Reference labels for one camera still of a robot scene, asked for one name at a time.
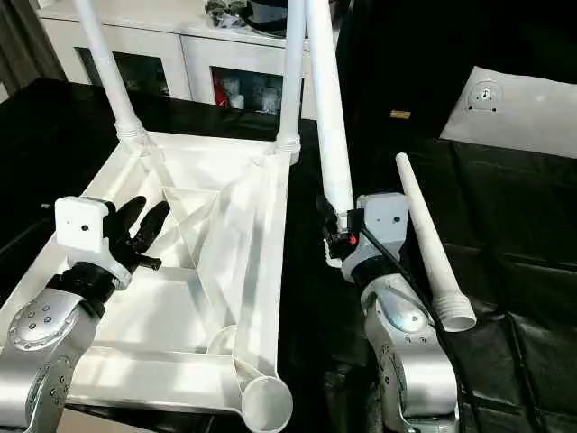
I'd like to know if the white plastic table leg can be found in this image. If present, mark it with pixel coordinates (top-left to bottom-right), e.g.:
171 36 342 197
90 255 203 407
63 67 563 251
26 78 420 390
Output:
305 0 358 269
74 0 151 151
274 0 308 165
395 152 478 334

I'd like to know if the white plastic table top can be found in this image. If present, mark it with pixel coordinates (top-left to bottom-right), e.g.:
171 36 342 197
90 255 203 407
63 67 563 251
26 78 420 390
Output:
0 131 304 433

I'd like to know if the small red item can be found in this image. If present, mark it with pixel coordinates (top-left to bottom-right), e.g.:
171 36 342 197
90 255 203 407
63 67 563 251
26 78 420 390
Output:
212 76 230 107

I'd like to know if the black work mat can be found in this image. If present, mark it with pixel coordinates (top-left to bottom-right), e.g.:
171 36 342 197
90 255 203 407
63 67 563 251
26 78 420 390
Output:
0 77 577 433

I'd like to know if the white cabinet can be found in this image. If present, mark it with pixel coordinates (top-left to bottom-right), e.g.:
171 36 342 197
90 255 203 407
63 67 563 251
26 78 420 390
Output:
32 0 349 118

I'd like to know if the grey bag on cabinet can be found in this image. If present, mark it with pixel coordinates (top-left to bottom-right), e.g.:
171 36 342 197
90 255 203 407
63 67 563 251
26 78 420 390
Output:
248 0 340 33

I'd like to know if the grey curtain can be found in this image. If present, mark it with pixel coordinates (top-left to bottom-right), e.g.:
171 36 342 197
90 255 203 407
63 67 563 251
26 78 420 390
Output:
0 0 46 102

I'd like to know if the white plastic bag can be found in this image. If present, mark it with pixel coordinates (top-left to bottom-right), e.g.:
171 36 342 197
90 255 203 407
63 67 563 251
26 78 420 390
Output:
439 66 577 160

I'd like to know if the grey clutter pile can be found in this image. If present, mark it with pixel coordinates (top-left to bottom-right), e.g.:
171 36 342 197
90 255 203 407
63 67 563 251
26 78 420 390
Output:
204 0 255 28

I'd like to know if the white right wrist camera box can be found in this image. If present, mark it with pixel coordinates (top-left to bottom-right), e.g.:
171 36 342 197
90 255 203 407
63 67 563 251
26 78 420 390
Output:
341 192 412 286

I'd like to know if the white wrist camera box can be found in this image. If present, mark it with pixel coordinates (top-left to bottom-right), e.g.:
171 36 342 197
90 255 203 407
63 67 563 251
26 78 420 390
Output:
341 192 412 286
54 197 133 291

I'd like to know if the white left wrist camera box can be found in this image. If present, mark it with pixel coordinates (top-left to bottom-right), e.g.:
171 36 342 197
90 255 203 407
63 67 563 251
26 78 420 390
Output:
54 197 133 291

